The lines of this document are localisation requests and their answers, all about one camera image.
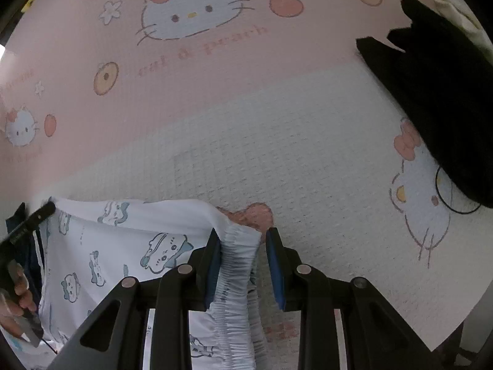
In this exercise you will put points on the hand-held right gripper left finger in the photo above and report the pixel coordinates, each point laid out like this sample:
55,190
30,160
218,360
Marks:
213,273

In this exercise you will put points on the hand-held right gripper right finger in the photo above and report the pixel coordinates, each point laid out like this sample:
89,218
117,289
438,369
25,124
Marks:
275,273

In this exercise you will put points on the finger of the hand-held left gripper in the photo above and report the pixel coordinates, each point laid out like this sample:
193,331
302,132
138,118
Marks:
29,225

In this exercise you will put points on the white cartoon print pants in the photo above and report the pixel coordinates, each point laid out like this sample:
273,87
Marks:
115,239

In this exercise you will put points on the person's left hand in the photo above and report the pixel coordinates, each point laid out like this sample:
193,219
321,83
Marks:
23,296

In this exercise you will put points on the pink cartoon cat blanket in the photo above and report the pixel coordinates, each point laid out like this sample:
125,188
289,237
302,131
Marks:
231,104

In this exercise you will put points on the black garment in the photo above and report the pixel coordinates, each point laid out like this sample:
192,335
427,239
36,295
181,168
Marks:
443,84

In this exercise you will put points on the cream cloth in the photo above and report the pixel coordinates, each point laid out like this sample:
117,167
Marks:
462,15

